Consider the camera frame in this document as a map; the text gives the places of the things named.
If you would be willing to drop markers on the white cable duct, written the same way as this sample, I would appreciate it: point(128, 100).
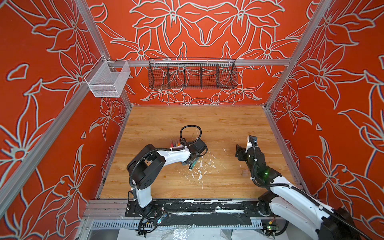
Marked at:
point(133, 224)

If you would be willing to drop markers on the black wire basket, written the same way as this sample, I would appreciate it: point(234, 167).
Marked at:
point(182, 73)

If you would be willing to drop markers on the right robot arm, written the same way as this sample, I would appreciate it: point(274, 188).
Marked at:
point(318, 220)

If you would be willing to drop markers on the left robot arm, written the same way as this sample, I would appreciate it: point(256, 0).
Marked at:
point(149, 162)

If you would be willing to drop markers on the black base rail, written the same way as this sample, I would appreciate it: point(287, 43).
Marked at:
point(247, 207)

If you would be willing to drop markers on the clear plastic bin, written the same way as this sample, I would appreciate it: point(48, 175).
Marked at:
point(105, 82)

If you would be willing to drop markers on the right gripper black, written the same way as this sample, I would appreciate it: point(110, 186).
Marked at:
point(243, 152)

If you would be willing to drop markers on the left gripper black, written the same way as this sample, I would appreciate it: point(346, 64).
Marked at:
point(192, 161)

